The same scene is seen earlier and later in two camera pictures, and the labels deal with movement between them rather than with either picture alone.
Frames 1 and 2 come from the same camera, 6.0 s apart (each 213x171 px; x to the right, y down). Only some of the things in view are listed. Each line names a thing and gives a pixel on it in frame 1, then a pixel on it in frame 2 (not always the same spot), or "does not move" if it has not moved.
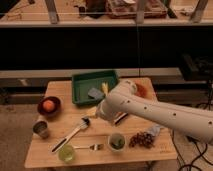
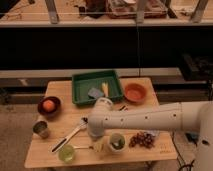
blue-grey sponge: [95, 94] does not move
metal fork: [95, 147] does not move
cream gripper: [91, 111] to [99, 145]
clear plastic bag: [154, 129] does not move
